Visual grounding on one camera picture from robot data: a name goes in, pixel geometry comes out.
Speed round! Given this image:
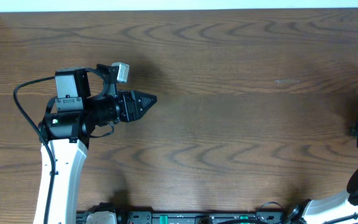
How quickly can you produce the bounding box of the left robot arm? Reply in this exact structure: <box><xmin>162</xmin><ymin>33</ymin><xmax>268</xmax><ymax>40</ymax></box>
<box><xmin>34</xmin><ymin>63</ymin><xmax>157</xmax><ymax>223</ymax></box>

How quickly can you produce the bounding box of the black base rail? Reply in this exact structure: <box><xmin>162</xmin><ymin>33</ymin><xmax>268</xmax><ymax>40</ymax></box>
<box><xmin>75</xmin><ymin>203</ymin><xmax>306</xmax><ymax>224</ymax></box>

